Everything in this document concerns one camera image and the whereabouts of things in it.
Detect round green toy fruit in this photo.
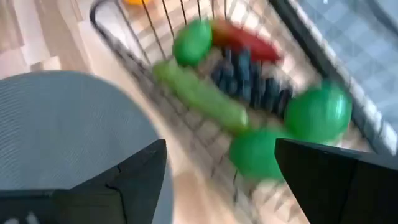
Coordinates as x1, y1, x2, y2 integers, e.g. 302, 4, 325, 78
283, 81, 353, 144

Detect red toy pepper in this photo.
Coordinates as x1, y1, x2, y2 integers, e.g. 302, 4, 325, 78
211, 20, 282, 63

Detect dark purple toy grapes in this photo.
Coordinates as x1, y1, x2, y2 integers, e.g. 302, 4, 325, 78
211, 46, 293, 118

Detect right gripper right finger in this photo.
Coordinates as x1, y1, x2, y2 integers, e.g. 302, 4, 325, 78
275, 139, 398, 224

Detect dark green toy avocado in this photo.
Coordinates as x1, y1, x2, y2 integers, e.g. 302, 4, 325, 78
172, 18, 214, 67

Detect round grey woven placemat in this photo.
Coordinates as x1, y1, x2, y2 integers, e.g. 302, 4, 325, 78
0, 70, 174, 224

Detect green toy cucumber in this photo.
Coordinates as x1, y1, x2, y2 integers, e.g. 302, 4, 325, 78
152, 58, 249, 133

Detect small green toy fruit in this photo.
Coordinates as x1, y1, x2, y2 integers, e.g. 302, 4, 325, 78
229, 129, 292, 182

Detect black wire basket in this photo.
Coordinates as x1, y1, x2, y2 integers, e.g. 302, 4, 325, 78
89, 0, 383, 224

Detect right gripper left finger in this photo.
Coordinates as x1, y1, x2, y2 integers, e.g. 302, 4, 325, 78
0, 139, 168, 224

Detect yellow toy fruit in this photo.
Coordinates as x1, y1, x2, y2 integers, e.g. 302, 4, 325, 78
123, 0, 154, 6

